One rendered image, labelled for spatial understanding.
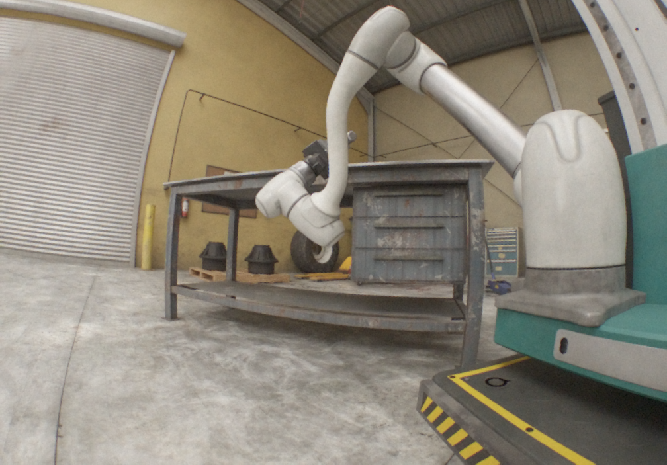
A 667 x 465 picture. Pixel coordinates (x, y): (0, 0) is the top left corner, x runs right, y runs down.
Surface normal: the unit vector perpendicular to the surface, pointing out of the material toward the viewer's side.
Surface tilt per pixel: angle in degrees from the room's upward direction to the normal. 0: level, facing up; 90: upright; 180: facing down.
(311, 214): 103
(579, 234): 93
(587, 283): 85
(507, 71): 90
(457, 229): 90
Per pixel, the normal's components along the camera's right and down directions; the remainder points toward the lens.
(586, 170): -0.56, -0.22
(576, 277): -0.73, -0.20
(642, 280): -0.99, -0.05
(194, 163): 0.70, -0.07
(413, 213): -0.33, -0.13
